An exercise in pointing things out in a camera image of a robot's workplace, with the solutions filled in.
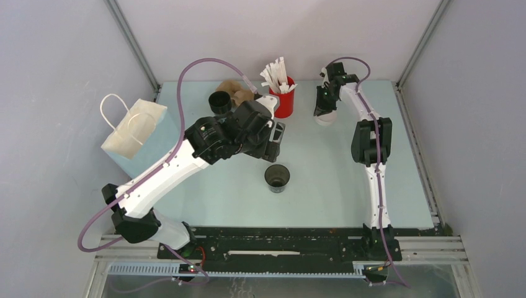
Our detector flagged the white plastic cup lid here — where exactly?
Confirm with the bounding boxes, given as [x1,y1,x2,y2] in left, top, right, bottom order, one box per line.
[314,111,337,126]

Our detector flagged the black paper coffee cup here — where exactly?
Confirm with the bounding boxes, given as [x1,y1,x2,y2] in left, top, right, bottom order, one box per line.
[208,91,233,116]

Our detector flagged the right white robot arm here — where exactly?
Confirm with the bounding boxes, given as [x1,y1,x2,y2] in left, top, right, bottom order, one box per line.
[313,58,393,260]

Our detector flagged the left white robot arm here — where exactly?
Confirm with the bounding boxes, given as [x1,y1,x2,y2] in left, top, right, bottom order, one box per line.
[102,95,284,259]

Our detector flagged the red ribbed cup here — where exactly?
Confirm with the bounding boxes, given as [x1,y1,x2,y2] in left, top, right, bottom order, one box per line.
[269,88,295,119]

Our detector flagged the brown cardboard cup carrier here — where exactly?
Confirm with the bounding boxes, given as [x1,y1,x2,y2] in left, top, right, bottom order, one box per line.
[215,79,254,107]

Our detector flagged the light blue paper bag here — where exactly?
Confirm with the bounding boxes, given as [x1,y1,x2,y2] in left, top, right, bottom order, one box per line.
[99,94,181,178]

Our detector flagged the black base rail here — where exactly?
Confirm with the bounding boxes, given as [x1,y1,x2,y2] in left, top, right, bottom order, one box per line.
[177,227,444,274]

